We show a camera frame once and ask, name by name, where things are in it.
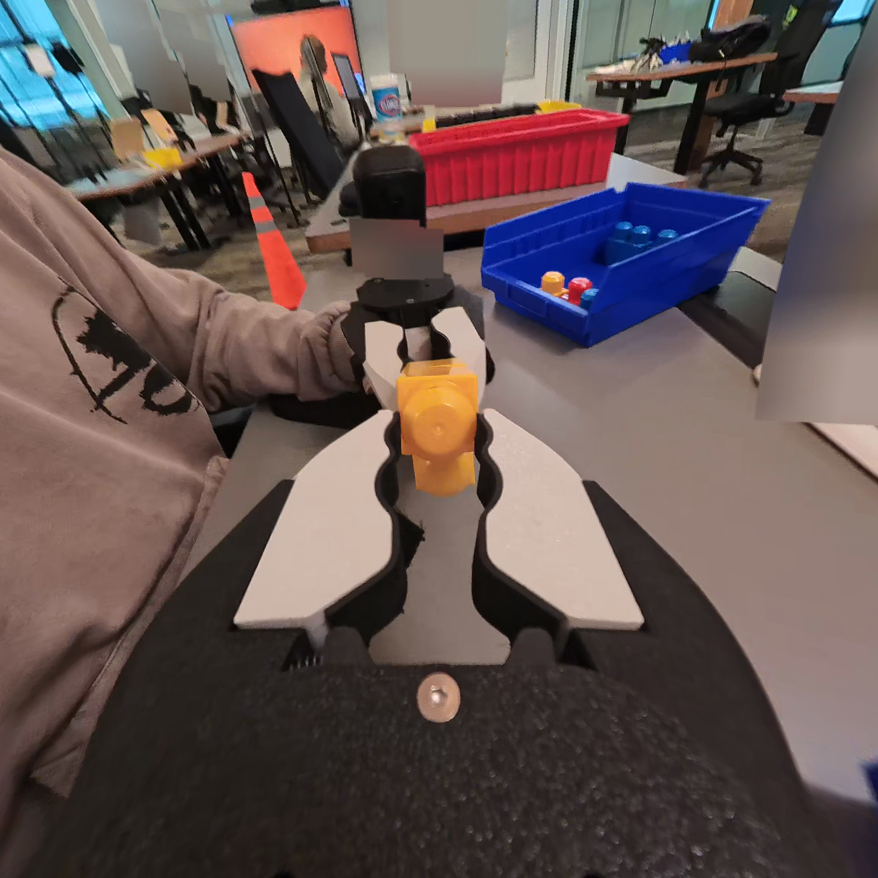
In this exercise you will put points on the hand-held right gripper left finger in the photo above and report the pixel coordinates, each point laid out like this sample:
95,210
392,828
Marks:
315,549

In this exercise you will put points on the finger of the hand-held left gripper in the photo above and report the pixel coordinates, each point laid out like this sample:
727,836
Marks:
384,363
463,343

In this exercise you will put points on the black office chair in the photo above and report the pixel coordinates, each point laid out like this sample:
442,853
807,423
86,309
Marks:
754,103

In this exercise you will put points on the white wipes canister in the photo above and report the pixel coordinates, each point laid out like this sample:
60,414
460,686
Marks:
389,103

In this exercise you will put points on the person's left forearm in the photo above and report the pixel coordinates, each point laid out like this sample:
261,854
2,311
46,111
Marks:
260,343

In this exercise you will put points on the orange traffic cone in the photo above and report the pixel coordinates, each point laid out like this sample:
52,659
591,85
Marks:
274,254

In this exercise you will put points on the cluttered wooden desk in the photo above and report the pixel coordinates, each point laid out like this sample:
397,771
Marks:
686,68

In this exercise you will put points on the red one-stud mega block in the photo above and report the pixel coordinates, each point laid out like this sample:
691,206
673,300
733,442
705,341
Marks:
579,288

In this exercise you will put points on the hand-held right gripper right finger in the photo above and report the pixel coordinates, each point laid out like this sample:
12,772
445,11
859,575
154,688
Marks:
562,549

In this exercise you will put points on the yellow plastic bin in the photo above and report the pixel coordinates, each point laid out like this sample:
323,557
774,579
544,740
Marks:
559,106

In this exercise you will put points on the wooden desk with black legs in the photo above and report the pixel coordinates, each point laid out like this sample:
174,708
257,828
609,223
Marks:
137,175

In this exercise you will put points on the black plastic bin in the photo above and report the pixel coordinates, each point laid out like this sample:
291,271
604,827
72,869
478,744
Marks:
480,113

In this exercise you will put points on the red plastic bin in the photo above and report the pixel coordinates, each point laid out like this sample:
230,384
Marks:
514,158

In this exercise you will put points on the black leaning board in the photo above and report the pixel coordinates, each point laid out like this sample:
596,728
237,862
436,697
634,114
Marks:
295,130

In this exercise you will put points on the black bag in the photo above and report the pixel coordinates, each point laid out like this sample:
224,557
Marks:
727,41

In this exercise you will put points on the black wrist rest pad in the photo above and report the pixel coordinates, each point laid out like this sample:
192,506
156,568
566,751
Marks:
322,411

